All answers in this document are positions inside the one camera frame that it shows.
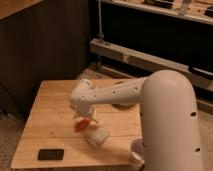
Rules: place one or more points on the metal shelf frame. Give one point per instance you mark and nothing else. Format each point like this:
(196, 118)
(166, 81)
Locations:
(158, 34)

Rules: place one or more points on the green bowl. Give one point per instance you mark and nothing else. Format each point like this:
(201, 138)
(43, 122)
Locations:
(127, 105)

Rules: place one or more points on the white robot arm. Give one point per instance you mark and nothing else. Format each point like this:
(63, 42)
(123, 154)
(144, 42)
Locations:
(170, 123)

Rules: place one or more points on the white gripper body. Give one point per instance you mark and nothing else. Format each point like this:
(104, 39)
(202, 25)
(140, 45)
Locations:
(84, 110)

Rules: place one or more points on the white paper cup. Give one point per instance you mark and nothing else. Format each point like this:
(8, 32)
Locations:
(137, 152)

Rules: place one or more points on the red pepper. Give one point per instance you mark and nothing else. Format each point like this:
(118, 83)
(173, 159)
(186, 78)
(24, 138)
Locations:
(80, 126)

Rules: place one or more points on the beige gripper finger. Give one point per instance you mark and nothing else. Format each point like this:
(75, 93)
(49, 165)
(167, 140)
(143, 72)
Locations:
(77, 117)
(94, 117)

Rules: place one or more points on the black rectangular sponge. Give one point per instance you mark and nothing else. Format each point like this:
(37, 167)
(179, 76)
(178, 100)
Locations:
(50, 154)

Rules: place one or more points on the wooden table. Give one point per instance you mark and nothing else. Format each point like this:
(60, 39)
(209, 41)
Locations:
(50, 126)

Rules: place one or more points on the dark wooden cabinet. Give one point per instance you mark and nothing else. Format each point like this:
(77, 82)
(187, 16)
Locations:
(48, 41)

